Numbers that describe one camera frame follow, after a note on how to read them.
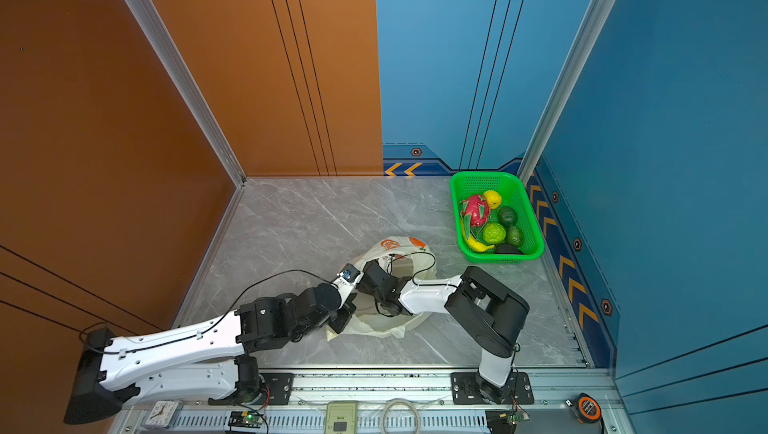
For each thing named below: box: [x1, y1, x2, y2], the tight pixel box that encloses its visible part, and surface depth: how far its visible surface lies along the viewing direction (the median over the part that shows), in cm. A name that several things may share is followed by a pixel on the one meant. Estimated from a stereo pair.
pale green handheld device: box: [324, 401, 358, 434], surface depth 70 cm
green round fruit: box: [483, 222, 507, 244], surface depth 98 cm
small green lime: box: [506, 226, 525, 247], surface depth 99 cm
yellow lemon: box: [483, 190, 502, 210], surface depth 110 cm
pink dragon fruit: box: [460, 194, 490, 240], surface depth 101 cm
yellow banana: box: [466, 234, 495, 252], surface depth 98 cm
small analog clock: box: [141, 400, 183, 429], surface depth 70 cm
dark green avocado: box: [497, 206, 518, 227], surface depth 104 cm
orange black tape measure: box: [565, 393, 602, 424], surface depth 70 cm
